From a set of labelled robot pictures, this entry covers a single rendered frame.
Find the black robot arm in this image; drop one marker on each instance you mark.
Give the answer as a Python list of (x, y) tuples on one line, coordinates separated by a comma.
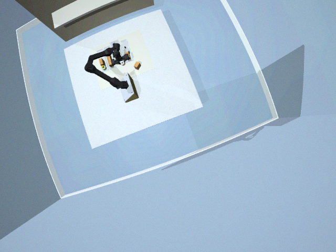
[(89, 67)]

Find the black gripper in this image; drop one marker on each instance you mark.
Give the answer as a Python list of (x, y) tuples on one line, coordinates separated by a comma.
[(117, 61)]

